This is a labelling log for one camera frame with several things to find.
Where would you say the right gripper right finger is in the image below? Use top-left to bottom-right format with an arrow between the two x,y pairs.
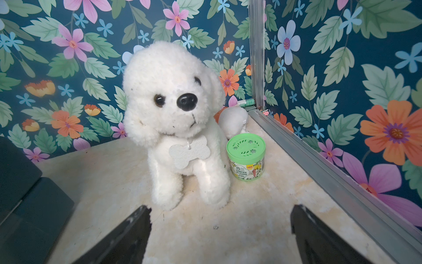
290,205 -> 371,264

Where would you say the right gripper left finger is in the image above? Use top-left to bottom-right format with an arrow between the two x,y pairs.
74,205 -> 152,264

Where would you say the teal drawer cabinet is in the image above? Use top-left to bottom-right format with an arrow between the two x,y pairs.
1,137 -> 74,264

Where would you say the white plush dog toy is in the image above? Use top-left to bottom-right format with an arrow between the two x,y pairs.
123,41 -> 248,211

